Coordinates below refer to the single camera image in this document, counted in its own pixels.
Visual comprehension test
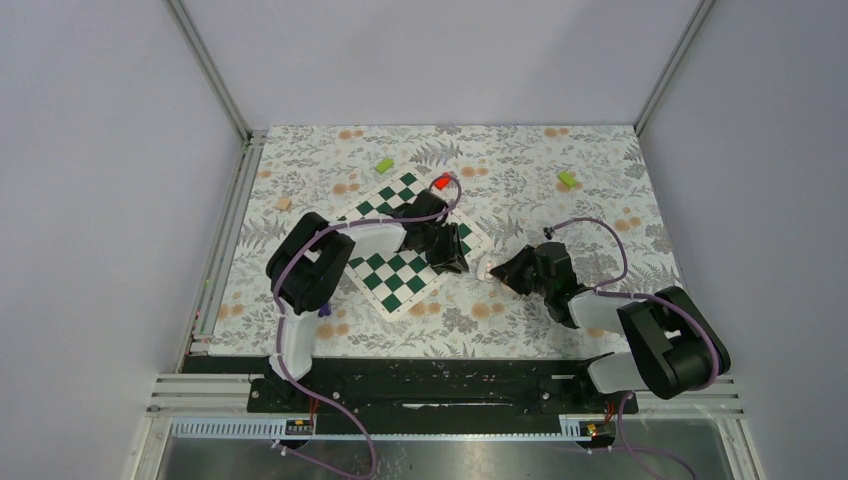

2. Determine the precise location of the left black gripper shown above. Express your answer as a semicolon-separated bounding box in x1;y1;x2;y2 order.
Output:
419;221;468;275

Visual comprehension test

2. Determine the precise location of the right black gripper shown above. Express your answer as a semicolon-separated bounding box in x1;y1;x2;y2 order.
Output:
490;244;553;298

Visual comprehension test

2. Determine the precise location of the white earbud case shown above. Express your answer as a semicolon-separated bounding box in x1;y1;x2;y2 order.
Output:
475;255;495;282

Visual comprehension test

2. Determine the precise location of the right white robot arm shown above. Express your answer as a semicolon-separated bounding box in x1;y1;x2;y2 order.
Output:
487;242;731;412

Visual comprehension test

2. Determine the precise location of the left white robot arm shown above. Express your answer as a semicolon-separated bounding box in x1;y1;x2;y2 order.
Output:
266;190;469;411

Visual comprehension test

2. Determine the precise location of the green white chessboard mat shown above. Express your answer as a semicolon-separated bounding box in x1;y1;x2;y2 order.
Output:
338;167;494;321

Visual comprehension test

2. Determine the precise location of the red block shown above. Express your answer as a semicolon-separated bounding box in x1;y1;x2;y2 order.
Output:
433;173;453;190

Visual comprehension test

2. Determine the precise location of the green block left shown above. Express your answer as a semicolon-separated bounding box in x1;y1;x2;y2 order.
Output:
375;157;394;174

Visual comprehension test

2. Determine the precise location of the green block right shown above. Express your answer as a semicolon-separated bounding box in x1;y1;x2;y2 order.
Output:
557;171;578;188

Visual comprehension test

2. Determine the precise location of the floral patterned table mat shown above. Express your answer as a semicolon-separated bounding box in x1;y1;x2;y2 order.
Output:
209;125;680;359

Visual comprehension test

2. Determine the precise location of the small wooden cube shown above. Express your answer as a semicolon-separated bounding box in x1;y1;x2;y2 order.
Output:
275;197;292;211

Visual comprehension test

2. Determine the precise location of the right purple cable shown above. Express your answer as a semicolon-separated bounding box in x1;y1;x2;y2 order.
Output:
544;217;722;480

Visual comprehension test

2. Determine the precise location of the purple cable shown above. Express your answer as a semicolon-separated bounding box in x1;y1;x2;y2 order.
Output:
271;174;464;480
544;217;722;480

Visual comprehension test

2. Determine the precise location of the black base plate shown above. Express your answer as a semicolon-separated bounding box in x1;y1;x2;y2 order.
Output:
247;358;638;433

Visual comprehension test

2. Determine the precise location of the white slotted cable duct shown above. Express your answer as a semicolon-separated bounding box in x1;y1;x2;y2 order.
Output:
170;416;592;441

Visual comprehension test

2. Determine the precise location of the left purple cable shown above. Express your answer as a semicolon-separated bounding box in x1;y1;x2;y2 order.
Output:
271;174;464;480

